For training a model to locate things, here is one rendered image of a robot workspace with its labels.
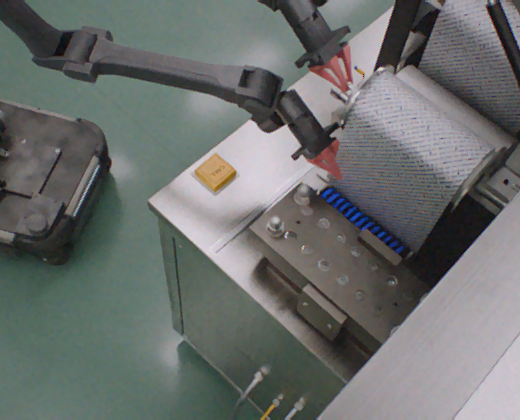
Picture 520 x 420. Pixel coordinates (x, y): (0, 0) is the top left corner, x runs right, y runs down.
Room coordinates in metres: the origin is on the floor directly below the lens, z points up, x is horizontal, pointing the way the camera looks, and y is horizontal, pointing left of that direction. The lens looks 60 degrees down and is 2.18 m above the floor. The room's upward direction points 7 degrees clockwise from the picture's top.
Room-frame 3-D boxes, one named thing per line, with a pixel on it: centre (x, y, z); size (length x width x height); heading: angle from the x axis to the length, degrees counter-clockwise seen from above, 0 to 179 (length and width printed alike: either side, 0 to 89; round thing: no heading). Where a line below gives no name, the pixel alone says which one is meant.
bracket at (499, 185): (0.63, -0.41, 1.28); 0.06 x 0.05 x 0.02; 53
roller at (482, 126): (0.83, -0.35, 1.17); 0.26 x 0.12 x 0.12; 53
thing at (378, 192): (0.69, -0.24, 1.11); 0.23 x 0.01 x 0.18; 53
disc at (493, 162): (0.65, -0.38, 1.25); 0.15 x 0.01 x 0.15; 143
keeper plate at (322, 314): (0.49, -0.15, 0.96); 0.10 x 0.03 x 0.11; 53
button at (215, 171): (0.82, 0.10, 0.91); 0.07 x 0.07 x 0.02; 53
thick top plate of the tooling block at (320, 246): (0.57, -0.20, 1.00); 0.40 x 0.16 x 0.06; 53
